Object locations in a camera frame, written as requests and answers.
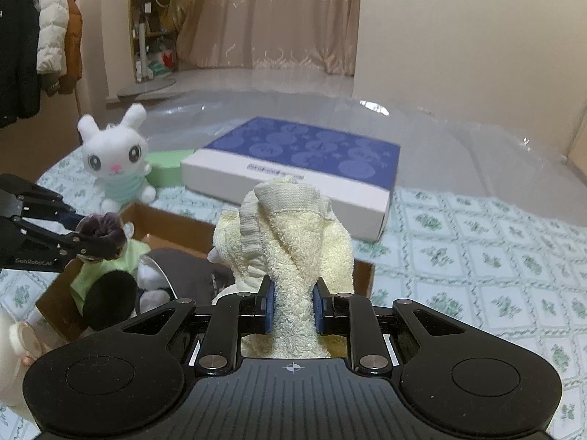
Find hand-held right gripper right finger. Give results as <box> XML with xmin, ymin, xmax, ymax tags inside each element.
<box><xmin>313</xmin><ymin>279</ymin><xmax>482</xmax><ymax>375</ymax></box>

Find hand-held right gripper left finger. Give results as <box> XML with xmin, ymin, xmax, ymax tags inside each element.
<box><xmin>105</xmin><ymin>279</ymin><xmax>276</xmax><ymax>375</ymax></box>

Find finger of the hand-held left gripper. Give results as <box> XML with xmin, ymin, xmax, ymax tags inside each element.
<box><xmin>0</xmin><ymin>173</ymin><xmax>88</xmax><ymax>230</ymax></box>
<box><xmin>14</xmin><ymin>220</ymin><xmax>117</xmax><ymax>260</ymax></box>

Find dark purple scrunchie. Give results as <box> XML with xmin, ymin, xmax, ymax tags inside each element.
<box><xmin>74</xmin><ymin>212</ymin><xmax>127</xmax><ymax>262</ymax></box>

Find light green sock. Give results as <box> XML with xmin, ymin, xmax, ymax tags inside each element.
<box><xmin>69</xmin><ymin>238</ymin><xmax>152</xmax><ymax>317</ymax></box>

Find pale yellow fuzzy sock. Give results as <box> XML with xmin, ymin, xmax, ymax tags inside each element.
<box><xmin>213</xmin><ymin>175</ymin><xmax>355</xmax><ymax>359</ymax></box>

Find grey eye mask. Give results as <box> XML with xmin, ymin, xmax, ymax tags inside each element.
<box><xmin>138</xmin><ymin>247</ymin><xmax>234</xmax><ymax>305</ymax></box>

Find brown cardboard box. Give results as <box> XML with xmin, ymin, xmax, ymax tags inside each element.
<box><xmin>36</xmin><ymin>202</ymin><xmax>374</xmax><ymax>344</ymax></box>

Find white plush bunny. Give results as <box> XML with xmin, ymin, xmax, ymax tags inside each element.
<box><xmin>76</xmin><ymin>103</ymin><xmax>159</xmax><ymax>214</ymax></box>

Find cream thermos bottle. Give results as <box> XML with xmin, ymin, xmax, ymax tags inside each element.
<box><xmin>0</xmin><ymin>309</ymin><xmax>53</xmax><ymax>411</ymax></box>

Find light green box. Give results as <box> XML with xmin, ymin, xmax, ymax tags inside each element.
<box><xmin>144</xmin><ymin>149</ymin><xmax>196</xmax><ymax>188</ymax></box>

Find black jacket with white logo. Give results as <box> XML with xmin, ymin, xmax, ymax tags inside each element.
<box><xmin>0</xmin><ymin>0</ymin><xmax>43</xmax><ymax>129</ymax></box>

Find blue and white gift box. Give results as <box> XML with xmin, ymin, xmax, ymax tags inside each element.
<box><xmin>180</xmin><ymin>116</ymin><xmax>401</xmax><ymax>243</ymax></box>

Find brown jacket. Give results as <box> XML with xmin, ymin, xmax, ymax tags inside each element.
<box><xmin>48</xmin><ymin>0</ymin><xmax>84</xmax><ymax>95</ymax></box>

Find standing fan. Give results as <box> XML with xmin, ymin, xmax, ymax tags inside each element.
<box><xmin>117</xmin><ymin>0</ymin><xmax>203</xmax><ymax>98</ymax></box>

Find white down jacket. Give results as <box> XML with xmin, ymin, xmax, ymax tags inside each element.
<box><xmin>34</xmin><ymin>0</ymin><xmax>69</xmax><ymax>76</ymax></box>

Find clear plastic sheet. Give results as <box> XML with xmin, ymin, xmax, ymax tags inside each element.
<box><xmin>110</xmin><ymin>87</ymin><xmax>587</xmax><ymax>230</ymax></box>

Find wooden bookshelf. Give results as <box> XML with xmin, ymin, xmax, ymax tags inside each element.
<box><xmin>128</xmin><ymin>0</ymin><xmax>184</xmax><ymax>83</ymax></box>

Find beige curtain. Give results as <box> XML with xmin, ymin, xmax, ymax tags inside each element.
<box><xmin>176</xmin><ymin>0</ymin><xmax>363</xmax><ymax>76</ymax></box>

